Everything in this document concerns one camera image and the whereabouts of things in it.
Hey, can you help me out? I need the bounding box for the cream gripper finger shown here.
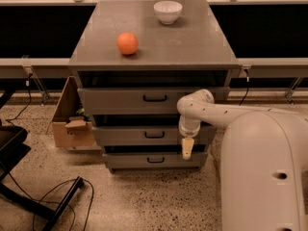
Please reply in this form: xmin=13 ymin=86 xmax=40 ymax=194
xmin=181 ymin=138 xmax=194 ymax=160

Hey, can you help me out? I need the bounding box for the grey drawer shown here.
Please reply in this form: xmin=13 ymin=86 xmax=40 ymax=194
xmin=91 ymin=124 xmax=218 ymax=146
xmin=102 ymin=152 xmax=208 ymax=169
xmin=77 ymin=86 xmax=231 ymax=116

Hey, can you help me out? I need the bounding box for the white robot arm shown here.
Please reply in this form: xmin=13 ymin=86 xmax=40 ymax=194
xmin=177 ymin=90 xmax=308 ymax=231

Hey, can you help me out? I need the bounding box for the grey top drawer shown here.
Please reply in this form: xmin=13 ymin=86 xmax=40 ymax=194
xmin=77 ymin=86 xmax=231 ymax=116

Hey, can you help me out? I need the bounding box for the grey bottom drawer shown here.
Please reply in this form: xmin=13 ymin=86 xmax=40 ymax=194
xmin=102 ymin=152 xmax=208 ymax=169

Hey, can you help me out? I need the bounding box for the grey drawer cabinet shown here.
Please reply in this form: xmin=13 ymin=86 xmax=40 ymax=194
xmin=67 ymin=0 xmax=240 ymax=173

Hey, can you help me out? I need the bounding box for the orange fruit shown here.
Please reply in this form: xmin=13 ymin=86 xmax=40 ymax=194
xmin=116 ymin=32 xmax=139 ymax=55

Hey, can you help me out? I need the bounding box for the cardboard box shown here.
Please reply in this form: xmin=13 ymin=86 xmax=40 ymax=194
xmin=52 ymin=77 xmax=95 ymax=148

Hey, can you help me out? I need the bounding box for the white bowl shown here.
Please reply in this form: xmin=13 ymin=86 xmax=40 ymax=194
xmin=153 ymin=1 xmax=183 ymax=25

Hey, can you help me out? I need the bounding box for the black stand leg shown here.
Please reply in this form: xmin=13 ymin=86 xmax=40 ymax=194
xmin=0 ymin=176 xmax=85 ymax=231

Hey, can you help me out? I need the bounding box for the black chair base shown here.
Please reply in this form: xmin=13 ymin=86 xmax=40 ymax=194
xmin=0 ymin=126 xmax=31 ymax=181

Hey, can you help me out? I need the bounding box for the black cable right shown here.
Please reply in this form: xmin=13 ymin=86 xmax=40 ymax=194
xmin=239 ymin=76 xmax=250 ymax=107

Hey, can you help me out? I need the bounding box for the black cable left floor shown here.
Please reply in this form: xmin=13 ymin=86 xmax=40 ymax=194
xmin=6 ymin=170 xmax=95 ymax=231

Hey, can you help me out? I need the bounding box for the black cable left wall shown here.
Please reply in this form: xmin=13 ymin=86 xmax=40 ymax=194
xmin=5 ymin=74 xmax=35 ymax=126

